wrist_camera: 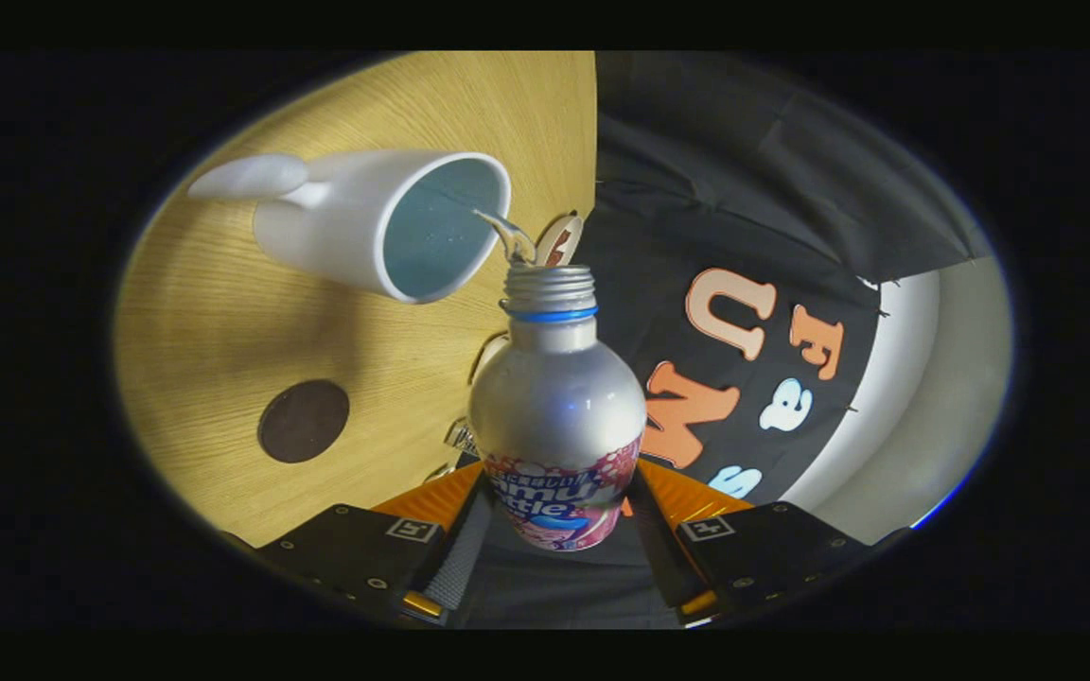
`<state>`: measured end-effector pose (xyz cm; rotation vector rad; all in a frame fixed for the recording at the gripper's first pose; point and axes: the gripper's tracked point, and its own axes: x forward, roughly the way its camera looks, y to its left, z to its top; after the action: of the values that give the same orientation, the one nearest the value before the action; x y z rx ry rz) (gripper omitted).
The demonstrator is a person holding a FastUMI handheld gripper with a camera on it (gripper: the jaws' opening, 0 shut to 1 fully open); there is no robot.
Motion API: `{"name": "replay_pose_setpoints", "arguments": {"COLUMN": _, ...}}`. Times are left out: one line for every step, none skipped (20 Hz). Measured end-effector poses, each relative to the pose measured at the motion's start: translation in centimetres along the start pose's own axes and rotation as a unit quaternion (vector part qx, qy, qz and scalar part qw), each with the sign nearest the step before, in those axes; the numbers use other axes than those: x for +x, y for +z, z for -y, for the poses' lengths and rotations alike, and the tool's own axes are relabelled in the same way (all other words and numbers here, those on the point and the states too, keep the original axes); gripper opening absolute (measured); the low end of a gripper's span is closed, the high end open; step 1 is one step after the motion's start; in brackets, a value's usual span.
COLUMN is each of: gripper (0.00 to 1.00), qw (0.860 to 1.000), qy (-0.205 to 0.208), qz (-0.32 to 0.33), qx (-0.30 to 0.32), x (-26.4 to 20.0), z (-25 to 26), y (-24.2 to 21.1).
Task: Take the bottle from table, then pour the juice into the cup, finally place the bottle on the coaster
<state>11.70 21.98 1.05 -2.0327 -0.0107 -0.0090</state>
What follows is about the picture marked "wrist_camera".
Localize clear juice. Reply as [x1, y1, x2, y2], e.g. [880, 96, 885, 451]
[473, 209, 538, 267]

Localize wooden table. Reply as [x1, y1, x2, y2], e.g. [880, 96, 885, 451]
[114, 52, 598, 548]

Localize silver juice bottle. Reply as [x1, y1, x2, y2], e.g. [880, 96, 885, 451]
[467, 265, 648, 552]

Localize white cup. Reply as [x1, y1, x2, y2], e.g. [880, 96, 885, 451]
[187, 149, 513, 305]

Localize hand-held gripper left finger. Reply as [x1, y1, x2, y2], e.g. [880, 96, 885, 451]
[256, 461, 494, 625]

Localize black backdrop cloth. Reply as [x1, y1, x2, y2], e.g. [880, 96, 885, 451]
[465, 52, 995, 630]

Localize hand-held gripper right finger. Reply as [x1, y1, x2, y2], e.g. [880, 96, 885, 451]
[628, 459, 872, 622]

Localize small white plate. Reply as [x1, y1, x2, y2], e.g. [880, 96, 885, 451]
[536, 213, 586, 268]

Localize dark brown round coaster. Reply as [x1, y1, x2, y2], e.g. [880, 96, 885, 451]
[257, 379, 351, 464]

